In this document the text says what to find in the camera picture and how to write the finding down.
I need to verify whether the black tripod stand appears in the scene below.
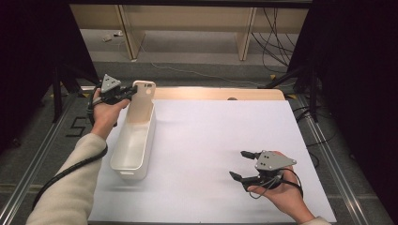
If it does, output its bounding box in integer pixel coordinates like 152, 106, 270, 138
39, 62, 118, 124
257, 63, 321, 124

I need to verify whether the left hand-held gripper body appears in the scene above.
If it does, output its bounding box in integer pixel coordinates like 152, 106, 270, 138
99, 73, 127, 106

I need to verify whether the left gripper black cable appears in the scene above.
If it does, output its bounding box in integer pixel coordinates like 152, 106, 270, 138
30, 86, 109, 211

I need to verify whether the bundle of black cables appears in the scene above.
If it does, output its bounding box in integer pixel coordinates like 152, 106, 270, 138
251, 7, 299, 75

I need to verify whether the person's left hand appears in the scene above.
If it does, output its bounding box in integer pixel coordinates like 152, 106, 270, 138
90, 87, 131, 141

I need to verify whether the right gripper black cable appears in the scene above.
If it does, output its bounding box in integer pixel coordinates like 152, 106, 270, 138
248, 168, 305, 201

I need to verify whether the white plastic storage bin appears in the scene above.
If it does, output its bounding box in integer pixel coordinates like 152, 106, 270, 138
109, 99, 157, 182

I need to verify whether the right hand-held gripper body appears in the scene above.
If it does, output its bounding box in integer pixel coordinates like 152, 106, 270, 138
241, 150, 298, 192

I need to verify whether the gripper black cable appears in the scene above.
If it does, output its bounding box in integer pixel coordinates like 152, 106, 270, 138
248, 168, 305, 201
30, 86, 109, 211

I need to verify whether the light wooden desk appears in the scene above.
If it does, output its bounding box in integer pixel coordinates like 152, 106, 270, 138
69, 3, 310, 62

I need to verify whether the white floor cable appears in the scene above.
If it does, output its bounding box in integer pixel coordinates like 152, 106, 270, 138
138, 43, 296, 89

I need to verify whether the black curtain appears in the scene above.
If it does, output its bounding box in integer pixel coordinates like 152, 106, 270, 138
286, 0, 398, 218
0, 0, 99, 155

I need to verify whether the black floor cable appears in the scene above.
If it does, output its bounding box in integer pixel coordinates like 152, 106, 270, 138
293, 105, 341, 167

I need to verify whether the metal floor rail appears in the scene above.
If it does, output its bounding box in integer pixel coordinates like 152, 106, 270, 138
0, 92, 79, 225
295, 94, 372, 225

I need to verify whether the person's right hand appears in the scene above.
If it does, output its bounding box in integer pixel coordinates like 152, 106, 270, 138
246, 151, 315, 225

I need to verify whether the white table sheet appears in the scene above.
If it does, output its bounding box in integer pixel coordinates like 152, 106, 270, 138
87, 97, 338, 224

